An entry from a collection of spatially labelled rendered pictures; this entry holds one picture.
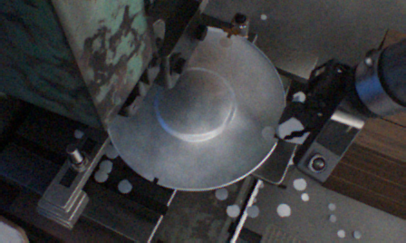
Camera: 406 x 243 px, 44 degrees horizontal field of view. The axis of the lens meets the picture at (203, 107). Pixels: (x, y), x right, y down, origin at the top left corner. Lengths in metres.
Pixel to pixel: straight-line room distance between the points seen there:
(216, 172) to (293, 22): 1.21
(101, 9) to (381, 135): 1.04
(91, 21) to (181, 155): 0.43
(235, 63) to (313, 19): 1.11
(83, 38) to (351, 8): 1.67
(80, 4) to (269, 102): 0.51
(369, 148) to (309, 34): 0.69
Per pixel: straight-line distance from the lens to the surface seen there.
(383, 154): 1.32
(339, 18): 1.95
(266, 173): 0.77
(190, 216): 0.89
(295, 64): 1.03
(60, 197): 0.81
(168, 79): 0.67
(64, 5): 0.35
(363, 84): 0.60
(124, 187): 0.85
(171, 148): 0.78
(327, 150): 0.65
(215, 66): 0.84
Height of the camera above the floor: 1.50
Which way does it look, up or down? 63 degrees down
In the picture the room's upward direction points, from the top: straight up
